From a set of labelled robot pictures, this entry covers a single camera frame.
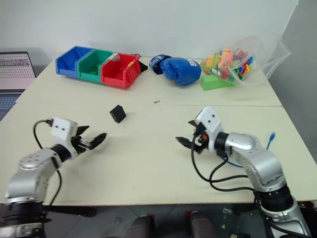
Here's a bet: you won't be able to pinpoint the red plastic storage bin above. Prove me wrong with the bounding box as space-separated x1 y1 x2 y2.
100 52 141 90

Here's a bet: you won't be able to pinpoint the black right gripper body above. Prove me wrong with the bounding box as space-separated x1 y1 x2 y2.
191 122 211 155

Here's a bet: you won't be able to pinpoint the clear bag of toy bricks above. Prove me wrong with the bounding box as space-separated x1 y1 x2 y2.
201 34 292 88

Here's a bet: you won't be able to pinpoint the blue boxing glove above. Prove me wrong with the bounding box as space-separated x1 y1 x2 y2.
149 55 202 87

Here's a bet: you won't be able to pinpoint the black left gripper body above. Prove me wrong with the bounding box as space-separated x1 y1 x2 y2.
70 135 97 156

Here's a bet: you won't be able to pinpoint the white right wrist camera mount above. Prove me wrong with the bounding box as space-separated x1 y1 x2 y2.
194 106 224 152

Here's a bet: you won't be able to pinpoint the blue plastic storage bin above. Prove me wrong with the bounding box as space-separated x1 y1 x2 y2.
55 46 96 79

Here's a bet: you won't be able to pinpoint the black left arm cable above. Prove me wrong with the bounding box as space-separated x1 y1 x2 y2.
33 119 62 208

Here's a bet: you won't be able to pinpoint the green wedge block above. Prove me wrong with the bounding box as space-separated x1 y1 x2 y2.
200 75 236 92

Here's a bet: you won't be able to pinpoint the open laptop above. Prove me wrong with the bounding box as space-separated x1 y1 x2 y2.
0 51 38 122

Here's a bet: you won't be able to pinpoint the blue Ethernet cable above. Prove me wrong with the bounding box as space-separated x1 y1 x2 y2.
226 131 277 170

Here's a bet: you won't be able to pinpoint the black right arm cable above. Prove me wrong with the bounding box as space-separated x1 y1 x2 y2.
190 142 256 193

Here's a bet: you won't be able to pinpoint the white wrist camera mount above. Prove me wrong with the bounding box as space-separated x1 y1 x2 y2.
51 117 79 156
194 106 224 152

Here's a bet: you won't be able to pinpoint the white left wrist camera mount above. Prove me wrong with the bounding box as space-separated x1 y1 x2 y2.
51 117 79 156

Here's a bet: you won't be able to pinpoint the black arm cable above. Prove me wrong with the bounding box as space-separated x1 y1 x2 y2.
33 119 62 208
190 142 256 193

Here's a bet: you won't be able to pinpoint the dark rounded shape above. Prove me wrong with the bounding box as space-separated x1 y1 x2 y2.
189 210 219 238
129 214 157 238

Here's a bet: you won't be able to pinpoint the green plastic storage bin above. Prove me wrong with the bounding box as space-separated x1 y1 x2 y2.
76 49 117 84

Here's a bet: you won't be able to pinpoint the small black box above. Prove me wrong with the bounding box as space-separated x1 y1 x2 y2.
109 105 127 124

